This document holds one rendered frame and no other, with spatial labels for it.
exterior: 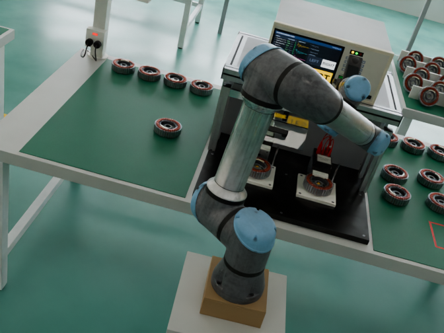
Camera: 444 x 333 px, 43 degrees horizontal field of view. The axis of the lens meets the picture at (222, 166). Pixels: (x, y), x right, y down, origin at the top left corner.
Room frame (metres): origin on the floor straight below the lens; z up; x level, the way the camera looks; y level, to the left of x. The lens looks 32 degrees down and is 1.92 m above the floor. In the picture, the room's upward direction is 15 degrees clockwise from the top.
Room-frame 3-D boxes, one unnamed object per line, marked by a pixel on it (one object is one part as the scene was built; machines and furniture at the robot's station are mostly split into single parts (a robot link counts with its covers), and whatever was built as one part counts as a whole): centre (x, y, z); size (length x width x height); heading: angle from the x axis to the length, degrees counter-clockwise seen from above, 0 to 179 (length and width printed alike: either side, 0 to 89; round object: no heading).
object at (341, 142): (2.09, -0.26, 0.92); 0.66 x 0.01 x 0.30; 89
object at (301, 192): (1.83, -0.37, 0.78); 0.15 x 0.15 x 0.01; 89
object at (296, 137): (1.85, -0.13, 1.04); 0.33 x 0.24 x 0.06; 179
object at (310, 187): (1.83, -0.37, 0.80); 0.11 x 0.11 x 0.04
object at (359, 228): (1.85, -0.25, 0.76); 0.64 x 0.47 x 0.02; 89
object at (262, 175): (1.84, -0.13, 0.80); 0.11 x 0.11 x 0.04
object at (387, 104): (2.16, -0.26, 1.09); 0.68 x 0.44 x 0.05; 89
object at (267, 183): (1.84, -0.13, 0.78); 0.15 x 0.15 x 0.01; 89
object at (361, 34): (2.16, -0.27, 1.22); 0.44 x 0.39 x 0.20; 89
